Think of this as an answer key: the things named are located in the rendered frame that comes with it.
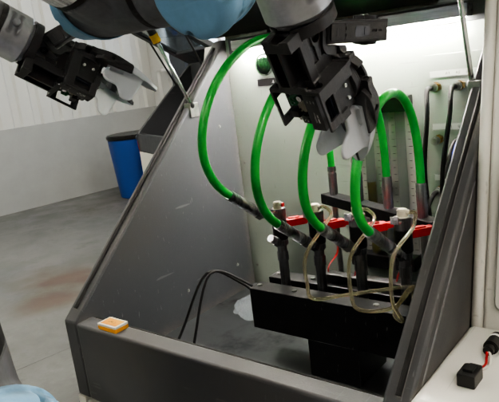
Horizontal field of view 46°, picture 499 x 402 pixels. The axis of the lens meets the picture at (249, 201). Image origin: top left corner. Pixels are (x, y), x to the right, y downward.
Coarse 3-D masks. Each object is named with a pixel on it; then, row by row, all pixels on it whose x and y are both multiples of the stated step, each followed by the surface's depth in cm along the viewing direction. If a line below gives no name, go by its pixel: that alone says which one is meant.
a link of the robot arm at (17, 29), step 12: (12, 12) 85; (12, 24) 84; (24, 24) 85; (0, 36) 84; (12, 36) 84; (24, 36) 85; (0, 48) 85; (12, 48) 85; (24, 48) 86; (12, 60) 87
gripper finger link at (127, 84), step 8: (104, 72) 93; (112, 72) 94; (120, 72) 94; (136, 72) 95; (112, 80) 94; (120, 80) 94; (128, 80) 95; (136, 80) 95; (144, 80) 96; (120, 88) 94; (128, 88) 94; (136, 88) 95; (152, 88) 98; (120, 96) 94; (128, 96) 94
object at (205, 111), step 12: (264, 36) 100; (240, 48) 95; (228, 60) 93; (216, 84) 91; (204, 108) 89; (204, 120) 89; (204, 132) 89; (204, 144) 89; (204, 156) 89; (204, 168) 90; (216, 180) 92; (228, 192) 94
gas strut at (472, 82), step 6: (462, 0) 85; (462, 6) 85; (462, 12) 86; (462, 18) 86; (462, 24) 87; (462, 30) 87; (462, 36) 88; (468, 36) 88; (468, 42) 88; (468, 48) 89; (468, 54) 89; (468, 60) 90; (468, 66) 91; (468, 72) 91; (468, 84) 92; (474, 84) 92; (480, 84) 91; (468, 90) 92; (468, 96) 93
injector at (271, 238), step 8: (280, 216) 105; (272, 240) 104; (280, 240) 106; (280, 248) 107; (280, 256) 107; (288, 256) 108; (280, 264) 108; (288, 264) 108; (280, 272) 108; (288, 272) 108; (288, 280) 108
